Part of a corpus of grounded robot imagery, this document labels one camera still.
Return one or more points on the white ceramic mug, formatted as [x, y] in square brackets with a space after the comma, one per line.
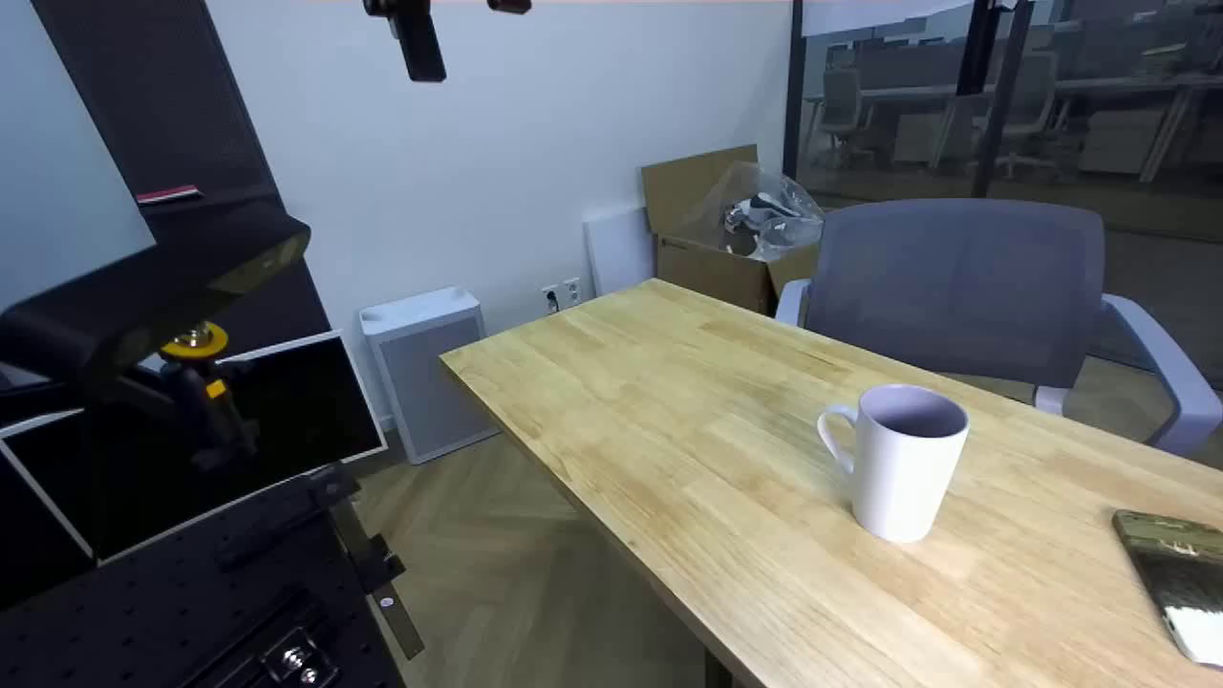
[899, 449]

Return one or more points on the brown cardboard box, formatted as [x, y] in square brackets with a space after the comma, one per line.
[687, 220]

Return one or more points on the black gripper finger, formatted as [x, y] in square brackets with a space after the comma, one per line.
[417, 39]
[509, 4]

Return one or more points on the clear plastic wrap bundle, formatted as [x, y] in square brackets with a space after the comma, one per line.
[769, 224]

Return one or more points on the grey office chair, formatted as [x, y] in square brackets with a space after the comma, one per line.
[994, 287]

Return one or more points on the white flat board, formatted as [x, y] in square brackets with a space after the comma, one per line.
[621, 249]

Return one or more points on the black metal clamp bracket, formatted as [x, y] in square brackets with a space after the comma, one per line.
[374, 561]

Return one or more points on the yellow black camera mount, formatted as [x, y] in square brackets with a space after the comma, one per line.
[203, 397]

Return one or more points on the white air purifier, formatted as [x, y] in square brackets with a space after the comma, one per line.
[410, 337]

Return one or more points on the dark glossy tablet on table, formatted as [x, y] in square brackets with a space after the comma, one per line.
[1183, 574]

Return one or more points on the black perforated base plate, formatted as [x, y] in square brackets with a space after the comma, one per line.
[250, 599]

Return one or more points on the wall power outlet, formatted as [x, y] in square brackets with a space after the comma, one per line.
[565, 291]

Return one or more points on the black stereo camera bar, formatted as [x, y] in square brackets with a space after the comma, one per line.
[101, 324]

